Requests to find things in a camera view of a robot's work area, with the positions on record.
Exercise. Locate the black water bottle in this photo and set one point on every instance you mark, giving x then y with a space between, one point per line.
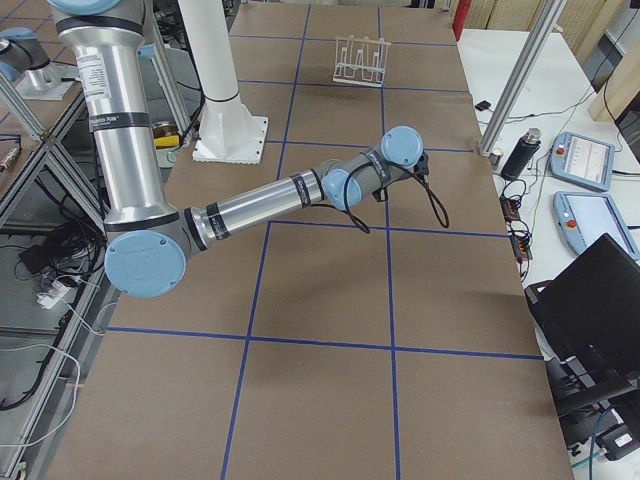
525 148

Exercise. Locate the white wire cup holder rack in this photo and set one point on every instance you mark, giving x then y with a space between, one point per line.
360 61

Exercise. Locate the small black adapter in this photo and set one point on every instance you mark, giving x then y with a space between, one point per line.
482 105

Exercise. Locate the blue teach pendant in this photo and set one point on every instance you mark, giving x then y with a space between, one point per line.
584 217
582 161

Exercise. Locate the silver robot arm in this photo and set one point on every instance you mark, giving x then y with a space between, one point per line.
24 62
149 240

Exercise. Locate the aluminium frame post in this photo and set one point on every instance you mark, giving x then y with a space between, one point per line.
526 60

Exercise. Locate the blue teach pendant near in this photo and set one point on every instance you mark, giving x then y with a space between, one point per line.
584 217

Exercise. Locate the white power strip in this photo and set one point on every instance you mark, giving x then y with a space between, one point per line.
49 298

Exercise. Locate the blue teach pendant far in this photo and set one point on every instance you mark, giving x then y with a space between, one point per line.
582 161

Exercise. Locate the black laptop computer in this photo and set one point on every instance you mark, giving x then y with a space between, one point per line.
590 313

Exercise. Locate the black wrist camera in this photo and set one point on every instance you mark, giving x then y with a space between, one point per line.
421 168

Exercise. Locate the white camera pole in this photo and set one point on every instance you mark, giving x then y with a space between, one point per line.
228 132

